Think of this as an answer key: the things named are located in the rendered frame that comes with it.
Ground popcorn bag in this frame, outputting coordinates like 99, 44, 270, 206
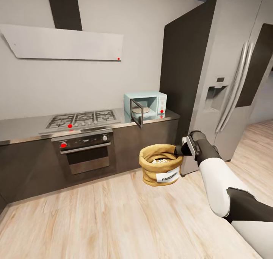
139, 144, 184, 186

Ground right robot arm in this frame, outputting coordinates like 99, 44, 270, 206
174, 131, 273, 259

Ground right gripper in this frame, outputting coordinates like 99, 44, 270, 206
174, 144, 192, 156

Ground microwave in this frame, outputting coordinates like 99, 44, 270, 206
124, 91, 167, 129

